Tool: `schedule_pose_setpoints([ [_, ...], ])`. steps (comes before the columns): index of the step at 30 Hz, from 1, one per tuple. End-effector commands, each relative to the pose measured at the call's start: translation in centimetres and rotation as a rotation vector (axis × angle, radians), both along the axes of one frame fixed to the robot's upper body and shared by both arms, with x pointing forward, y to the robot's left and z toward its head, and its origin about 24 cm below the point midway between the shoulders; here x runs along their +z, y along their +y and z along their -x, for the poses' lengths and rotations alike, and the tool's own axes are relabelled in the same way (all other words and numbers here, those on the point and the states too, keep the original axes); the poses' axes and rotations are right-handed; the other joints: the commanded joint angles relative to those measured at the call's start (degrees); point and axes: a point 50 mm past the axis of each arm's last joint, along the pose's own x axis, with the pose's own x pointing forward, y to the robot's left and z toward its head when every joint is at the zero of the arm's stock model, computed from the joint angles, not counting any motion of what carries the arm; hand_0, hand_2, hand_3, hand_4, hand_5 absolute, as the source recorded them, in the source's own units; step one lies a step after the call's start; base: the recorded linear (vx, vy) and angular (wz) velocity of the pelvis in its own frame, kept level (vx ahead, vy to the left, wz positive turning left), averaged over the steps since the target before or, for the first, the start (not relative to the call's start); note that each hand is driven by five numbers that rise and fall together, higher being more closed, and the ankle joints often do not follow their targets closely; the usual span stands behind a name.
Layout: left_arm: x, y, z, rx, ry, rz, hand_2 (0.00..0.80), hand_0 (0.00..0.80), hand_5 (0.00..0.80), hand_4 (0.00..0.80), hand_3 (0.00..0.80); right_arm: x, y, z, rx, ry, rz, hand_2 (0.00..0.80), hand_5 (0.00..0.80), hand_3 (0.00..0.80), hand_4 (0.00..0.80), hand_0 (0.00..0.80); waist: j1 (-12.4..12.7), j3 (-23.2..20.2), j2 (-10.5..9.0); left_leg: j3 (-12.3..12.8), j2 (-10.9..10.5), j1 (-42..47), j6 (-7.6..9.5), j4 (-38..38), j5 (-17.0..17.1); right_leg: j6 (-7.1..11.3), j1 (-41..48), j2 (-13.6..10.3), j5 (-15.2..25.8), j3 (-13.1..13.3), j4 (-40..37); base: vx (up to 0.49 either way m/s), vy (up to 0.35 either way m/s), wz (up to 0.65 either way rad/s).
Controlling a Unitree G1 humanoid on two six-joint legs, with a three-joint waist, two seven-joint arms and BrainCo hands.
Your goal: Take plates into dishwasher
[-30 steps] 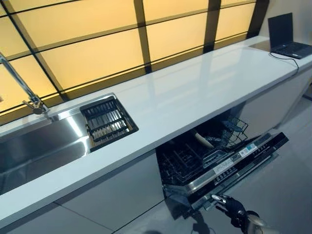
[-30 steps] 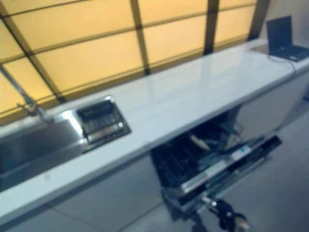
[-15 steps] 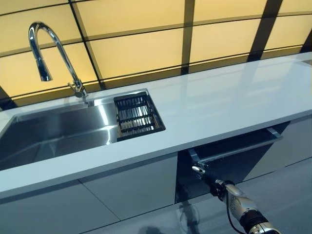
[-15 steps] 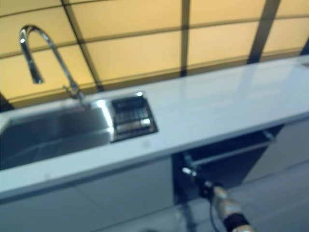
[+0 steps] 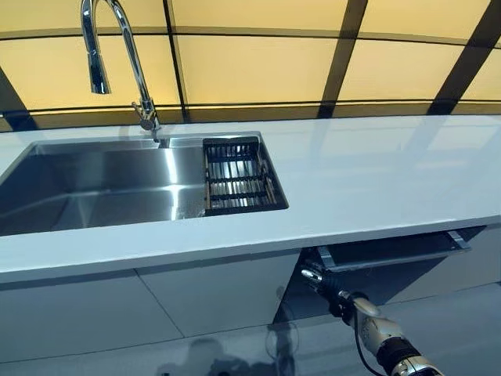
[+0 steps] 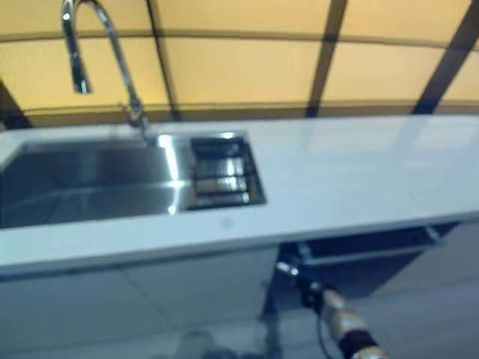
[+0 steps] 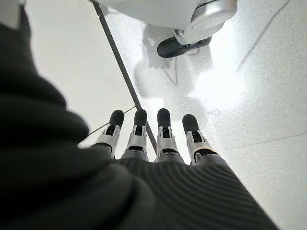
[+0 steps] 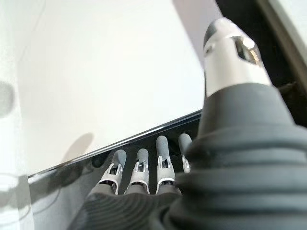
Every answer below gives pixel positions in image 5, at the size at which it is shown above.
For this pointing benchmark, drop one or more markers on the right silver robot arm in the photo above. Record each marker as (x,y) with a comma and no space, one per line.
(387,333)

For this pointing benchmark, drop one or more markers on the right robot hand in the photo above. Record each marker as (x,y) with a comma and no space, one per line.
(319,278)

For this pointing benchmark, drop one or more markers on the black sink drain rack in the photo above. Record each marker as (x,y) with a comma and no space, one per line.
(242,176)

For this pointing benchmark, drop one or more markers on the chrome gooseneck faucet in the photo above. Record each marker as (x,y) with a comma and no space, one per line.
(146,105)

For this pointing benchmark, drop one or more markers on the white cabinet front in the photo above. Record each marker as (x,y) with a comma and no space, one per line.
(137,305)
(450,270)

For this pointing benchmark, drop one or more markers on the stainless steel sink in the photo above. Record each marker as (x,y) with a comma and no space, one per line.
(98,184)

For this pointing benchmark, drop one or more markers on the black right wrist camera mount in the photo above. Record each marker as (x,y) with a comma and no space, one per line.
(344,305)

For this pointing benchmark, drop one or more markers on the yellow window with dark frame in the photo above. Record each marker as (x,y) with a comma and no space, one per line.
(274,58)

